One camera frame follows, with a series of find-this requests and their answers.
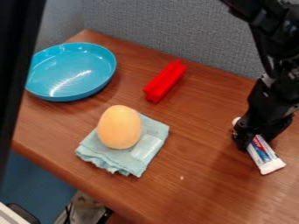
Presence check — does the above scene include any dark foreground post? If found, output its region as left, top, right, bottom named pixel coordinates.
left=0, top=0, right=48, bottom=185

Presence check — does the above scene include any red plastic block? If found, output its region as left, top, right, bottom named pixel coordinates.
left=143, top=59, right=187, bottom=103

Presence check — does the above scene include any light blue folded cloth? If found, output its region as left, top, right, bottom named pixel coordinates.
left=75, top=114, right=170, bottom=178

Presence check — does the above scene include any grey stand under table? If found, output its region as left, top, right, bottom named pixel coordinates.
left=53, top=191, right=114, bottom=224

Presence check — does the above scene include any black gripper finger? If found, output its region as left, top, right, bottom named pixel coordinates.
left=263, top=115, right=294, bottom=142
left=232, top=128, right=256, bottom=151

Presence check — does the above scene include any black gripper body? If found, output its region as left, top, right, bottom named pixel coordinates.
left=234, top=74, right=299, bottom=135

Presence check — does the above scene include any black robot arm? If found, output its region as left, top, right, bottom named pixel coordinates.
left=220, top=0, right=299, bottom=150

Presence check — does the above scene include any blue plastic plate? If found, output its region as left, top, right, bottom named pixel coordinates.
left=25, top=42, right=118, bottom=102

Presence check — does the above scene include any orange egg-shaped sponge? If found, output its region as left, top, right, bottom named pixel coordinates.
left=98, top=105, right=142, bottom=150

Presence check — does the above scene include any clear small plastic bottle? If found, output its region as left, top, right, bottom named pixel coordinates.
left=131, top=135, right=163, bottom=162

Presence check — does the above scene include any white toothpaste tube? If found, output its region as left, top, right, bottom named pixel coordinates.
left=231, top=116, right=287, bottom=176

